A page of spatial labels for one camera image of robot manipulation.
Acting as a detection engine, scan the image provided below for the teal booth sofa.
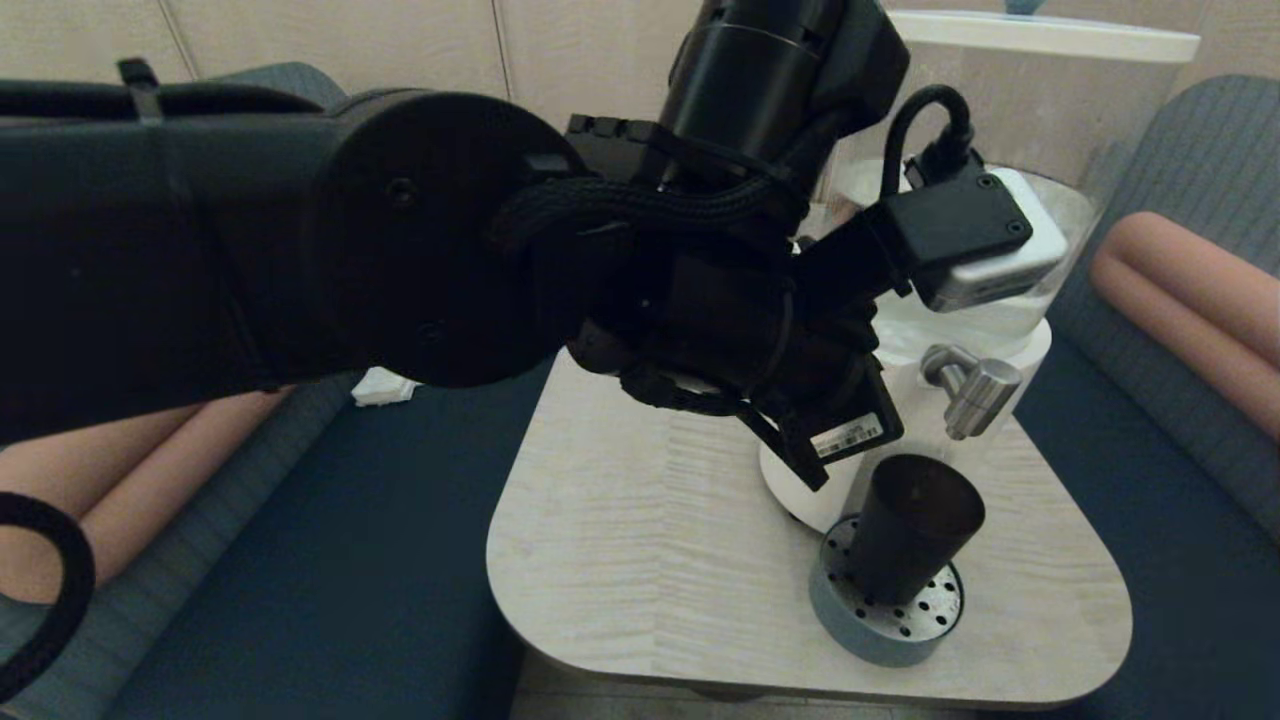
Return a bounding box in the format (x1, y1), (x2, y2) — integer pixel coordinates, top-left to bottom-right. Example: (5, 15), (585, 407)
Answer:
(980, 73), (1280, 720)
(0, 62), (581, 720)

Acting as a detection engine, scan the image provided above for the white napkin stack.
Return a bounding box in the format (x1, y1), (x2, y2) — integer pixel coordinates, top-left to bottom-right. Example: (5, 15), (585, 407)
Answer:
(352, 366), (421, 408)

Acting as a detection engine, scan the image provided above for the teal left booth sofa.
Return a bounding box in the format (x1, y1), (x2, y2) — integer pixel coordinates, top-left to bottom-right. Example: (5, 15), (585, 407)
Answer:
(0, 62), (581, 720)

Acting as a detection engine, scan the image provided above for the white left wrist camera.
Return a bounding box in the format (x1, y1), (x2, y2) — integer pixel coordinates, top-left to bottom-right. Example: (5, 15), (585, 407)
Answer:
(905, 165), (1070, 314)

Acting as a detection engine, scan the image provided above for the large blue perforated drip tray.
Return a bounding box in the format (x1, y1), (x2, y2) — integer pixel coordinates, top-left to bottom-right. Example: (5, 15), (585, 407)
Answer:
(808, 513), (966, 668)

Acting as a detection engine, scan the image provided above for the pink sofa bolster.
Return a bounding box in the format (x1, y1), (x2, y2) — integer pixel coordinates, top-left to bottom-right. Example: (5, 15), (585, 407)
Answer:
(1090, 211), (1280, 441)
(0, 385), (296, 604)

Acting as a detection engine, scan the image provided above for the pink right sofa bolster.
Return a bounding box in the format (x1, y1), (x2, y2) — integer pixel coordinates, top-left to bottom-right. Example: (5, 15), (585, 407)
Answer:
(1090, 211), (1280, 441)

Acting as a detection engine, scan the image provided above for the black left wrist camera cable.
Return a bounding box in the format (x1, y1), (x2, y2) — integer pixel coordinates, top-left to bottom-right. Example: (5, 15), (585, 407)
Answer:
(880, 85), (977, 196)

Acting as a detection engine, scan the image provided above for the large white water dispenser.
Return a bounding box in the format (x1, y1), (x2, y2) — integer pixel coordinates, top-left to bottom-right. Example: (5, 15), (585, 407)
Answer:
(757, 0), (1201, 534)

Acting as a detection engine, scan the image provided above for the dark brown tall cup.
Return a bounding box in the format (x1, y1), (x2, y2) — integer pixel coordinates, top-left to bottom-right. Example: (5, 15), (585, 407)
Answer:
(850, 454), (987, 607)

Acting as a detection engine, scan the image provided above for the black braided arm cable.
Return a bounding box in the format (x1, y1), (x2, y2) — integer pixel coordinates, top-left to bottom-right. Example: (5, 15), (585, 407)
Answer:
(0, 60), (801, 703)

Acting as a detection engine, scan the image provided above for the teal right booth sofa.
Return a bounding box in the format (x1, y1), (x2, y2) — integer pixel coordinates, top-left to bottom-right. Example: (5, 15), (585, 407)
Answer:
(980, 73), (1280, 720)

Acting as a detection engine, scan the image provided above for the pink left sofa bolster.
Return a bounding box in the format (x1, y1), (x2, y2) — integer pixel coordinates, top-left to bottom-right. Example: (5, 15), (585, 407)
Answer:
(0, 385), (296, 604)

